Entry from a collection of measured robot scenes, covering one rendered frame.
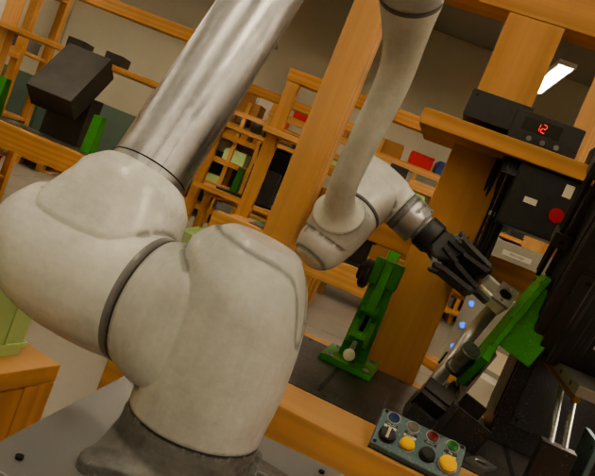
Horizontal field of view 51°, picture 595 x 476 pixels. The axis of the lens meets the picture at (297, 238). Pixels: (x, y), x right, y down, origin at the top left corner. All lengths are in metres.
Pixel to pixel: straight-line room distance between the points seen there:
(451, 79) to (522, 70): 9.89
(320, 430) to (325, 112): 0.90
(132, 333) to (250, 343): 0.12
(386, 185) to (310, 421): 0.51
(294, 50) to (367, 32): 10.01
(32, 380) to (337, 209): 0.62
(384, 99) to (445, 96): 10.41
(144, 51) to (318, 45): 3.25
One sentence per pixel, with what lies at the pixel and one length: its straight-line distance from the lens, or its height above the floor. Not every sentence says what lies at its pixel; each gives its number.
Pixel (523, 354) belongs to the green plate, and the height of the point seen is 1.12.
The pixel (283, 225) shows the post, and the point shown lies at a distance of 1.69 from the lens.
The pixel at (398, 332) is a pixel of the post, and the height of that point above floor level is 1.00.
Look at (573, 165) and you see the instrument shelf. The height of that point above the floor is 1.53.
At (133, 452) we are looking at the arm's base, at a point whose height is 0.95.
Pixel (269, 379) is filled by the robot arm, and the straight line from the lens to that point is 0.65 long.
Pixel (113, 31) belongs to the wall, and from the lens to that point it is 12.73.
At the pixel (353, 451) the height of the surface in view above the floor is 0.89.
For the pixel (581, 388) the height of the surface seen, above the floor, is 1.13.
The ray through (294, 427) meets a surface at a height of 0.88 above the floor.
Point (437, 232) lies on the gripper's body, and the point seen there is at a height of 1.27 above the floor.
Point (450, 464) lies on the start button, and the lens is 1.10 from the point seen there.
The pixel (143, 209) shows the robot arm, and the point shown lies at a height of 1.17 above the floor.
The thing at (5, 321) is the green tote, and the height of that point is 0.86.
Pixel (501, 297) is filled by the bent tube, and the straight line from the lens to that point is 1.34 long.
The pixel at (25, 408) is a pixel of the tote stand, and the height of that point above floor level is 0.71.
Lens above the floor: 1.26
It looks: 5 degrees down
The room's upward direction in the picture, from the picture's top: 22 degrees clockwise
